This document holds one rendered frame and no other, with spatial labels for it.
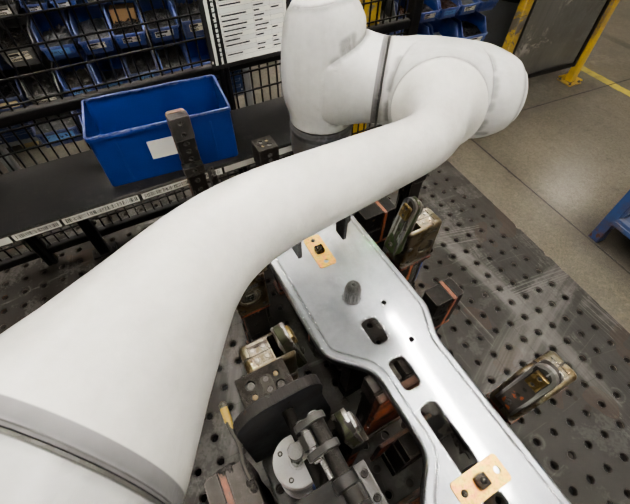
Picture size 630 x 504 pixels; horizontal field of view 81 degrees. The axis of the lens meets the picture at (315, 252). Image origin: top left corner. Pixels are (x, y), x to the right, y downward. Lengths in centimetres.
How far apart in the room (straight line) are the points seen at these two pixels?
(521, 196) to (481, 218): 132
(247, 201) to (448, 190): 123
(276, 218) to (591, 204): 268
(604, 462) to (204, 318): 101
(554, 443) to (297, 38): 95
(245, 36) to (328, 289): 68
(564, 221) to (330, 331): 212
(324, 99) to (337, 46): 6
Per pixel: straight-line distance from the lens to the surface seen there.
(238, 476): 54
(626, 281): 251
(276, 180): 24
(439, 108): 38
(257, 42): 110
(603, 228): 256
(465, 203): 139
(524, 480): 68
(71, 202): 98
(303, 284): 72
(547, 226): 255
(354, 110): 49
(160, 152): 93
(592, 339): 123
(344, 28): 47
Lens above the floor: 161
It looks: 52 degrees down
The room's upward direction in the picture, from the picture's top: straight up
